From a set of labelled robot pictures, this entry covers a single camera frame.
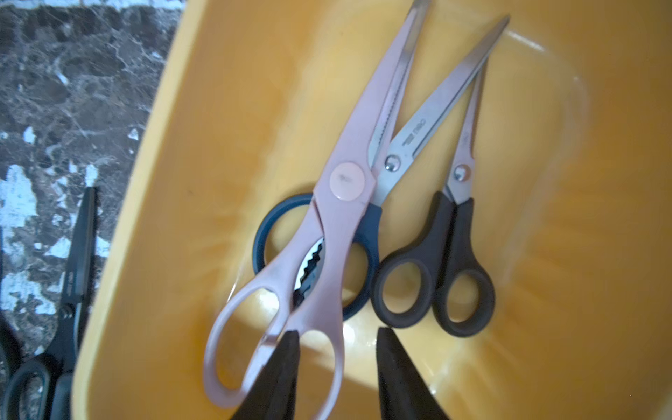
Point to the small black handled scissors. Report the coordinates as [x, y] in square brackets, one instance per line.
[10, 349]

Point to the blue handled scissors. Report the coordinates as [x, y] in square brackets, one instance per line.
[407, 145]

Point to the all black scissors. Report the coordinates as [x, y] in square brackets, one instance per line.
[55, 367]

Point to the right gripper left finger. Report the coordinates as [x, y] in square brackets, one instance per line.
[273, 395]

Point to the black handled medium scissors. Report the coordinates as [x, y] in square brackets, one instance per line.
[443, 250]

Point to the yellow plastic storage box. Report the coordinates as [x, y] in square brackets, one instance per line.
[572, 192]

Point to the pink kitchen scissors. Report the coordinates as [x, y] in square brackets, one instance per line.
[340, 199]

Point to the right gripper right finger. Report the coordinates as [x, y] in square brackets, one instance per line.
[403, 393]

